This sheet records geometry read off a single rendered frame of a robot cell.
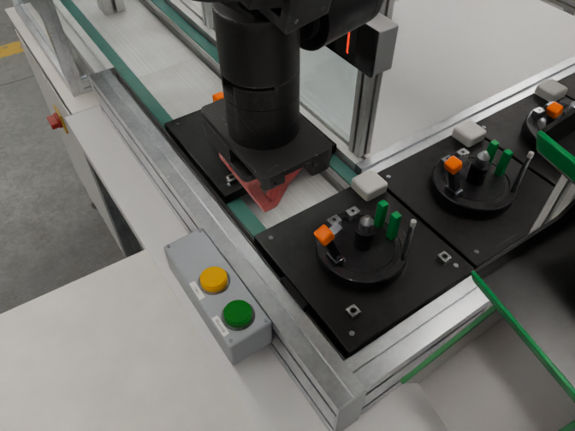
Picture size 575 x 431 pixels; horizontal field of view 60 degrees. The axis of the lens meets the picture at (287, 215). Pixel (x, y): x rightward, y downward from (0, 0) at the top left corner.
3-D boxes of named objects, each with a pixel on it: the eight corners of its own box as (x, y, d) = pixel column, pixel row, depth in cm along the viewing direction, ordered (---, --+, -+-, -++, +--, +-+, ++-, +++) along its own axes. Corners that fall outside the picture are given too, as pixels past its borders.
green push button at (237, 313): (233, 336, 69) (232, 329, 68) (219, 315, 71) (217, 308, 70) (257, 321, 71) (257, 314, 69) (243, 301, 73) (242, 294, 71)
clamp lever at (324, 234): (334, 263, 72) (321, 242, 66) (326, 255, 73) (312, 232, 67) (353, 247, 72) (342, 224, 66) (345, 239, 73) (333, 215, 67)
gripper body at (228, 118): (265, 98, 45) (261, 21, 40) (334, 163, 40) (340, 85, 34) (201, 125, 43) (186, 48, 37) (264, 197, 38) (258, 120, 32)
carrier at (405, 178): (473, 274, 76) (500, 221, 67) (370, 182, 89) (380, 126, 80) (571, 209, 85) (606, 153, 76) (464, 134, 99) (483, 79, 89)
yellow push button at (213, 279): (209, 300, 73) (207, 292, 72) (196, 281, 75) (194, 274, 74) (233, 287, 74) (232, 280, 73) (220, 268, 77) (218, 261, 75)
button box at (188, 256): (232, 367, 72) (228, 346, 67) (168, 268, 83) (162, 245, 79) (273, 341, 74) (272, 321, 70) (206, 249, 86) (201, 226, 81)
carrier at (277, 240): (347, 359, 67) (358, 310, 58) (253, 243, 80) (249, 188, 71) (471, 275, 76) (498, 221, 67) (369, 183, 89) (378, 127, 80)
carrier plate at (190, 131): (225, 204, 86) (224, 196, 84) (165, 131, 99) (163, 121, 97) (336, 152, 95) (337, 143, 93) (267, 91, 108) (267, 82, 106)
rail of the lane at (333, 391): (333, 438, 69) (340, 408, 61) (101, 112, 118) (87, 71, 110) (364, 415, 71) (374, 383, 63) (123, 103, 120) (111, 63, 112)
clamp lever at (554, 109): (549, 139, 90) (555, 113, 84) (540, 133, 91) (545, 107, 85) (564, 127, 90) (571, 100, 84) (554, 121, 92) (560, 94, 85)
